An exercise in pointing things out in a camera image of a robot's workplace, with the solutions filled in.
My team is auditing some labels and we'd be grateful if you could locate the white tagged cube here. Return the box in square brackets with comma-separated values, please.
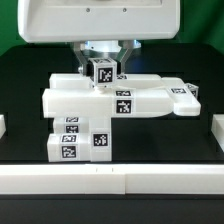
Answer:
[186, 83, 199, 98]
[89, 58, 117, 87]

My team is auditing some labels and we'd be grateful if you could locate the white block right edge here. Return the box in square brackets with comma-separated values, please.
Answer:
[211, 114, 224, 152]

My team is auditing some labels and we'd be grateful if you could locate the white chair back frame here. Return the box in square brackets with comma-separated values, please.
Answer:
[42, 74, 201, 118]

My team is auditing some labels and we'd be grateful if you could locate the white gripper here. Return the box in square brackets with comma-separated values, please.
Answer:
[17, 0, 180, 77]

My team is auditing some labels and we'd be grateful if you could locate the white front rail bar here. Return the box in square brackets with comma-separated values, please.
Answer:
[0, 164, 224, 195]

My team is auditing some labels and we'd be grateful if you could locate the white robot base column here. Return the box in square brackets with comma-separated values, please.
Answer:
[71, 39, 142, 61]

